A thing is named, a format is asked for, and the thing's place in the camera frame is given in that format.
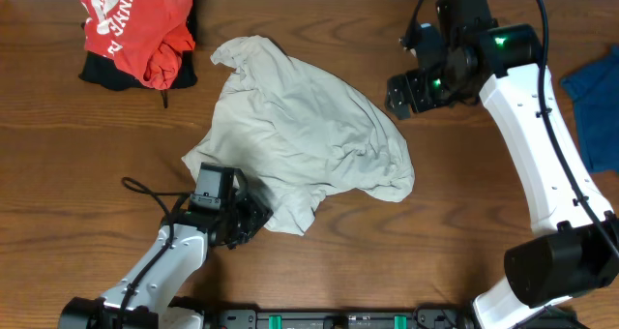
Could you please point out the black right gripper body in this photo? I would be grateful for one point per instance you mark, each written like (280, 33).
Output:
(436, 89)

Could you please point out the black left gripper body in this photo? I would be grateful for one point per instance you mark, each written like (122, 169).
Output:
(243, 219)

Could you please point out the beige t-shirt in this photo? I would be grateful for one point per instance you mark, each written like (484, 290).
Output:
(299, 134)

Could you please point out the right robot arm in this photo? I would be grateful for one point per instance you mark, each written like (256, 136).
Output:
(574, 250)

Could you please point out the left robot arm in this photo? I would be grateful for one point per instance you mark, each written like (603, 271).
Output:
(147, 296)

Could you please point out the blue t-shirt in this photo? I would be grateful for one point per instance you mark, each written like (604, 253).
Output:
(593, 90)

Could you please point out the black folded garment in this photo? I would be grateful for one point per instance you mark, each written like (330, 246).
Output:
(100, 71)

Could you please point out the red printed t-shirt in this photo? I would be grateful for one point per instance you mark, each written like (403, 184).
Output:
(145, 39)

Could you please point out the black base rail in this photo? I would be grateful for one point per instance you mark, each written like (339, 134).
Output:
(423, 317)

